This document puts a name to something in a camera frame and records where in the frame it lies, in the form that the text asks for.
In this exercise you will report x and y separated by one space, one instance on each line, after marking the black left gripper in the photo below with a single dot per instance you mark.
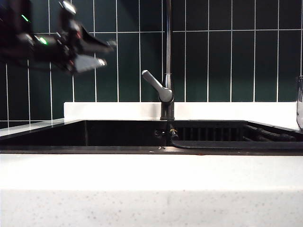
68 40

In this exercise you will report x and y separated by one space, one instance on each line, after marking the clear glass mug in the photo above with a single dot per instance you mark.
300 106

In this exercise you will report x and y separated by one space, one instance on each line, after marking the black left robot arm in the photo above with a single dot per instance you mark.
14 26

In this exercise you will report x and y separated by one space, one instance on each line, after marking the chrome tall kitchen faucet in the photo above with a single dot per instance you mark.
168 47

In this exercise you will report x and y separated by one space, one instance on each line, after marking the black kitchen sink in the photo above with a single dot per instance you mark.
118 134

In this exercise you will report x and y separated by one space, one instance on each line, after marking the black sink drain rack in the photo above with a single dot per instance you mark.
236 144

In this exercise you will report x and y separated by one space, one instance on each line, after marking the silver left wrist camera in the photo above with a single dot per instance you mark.
69 7

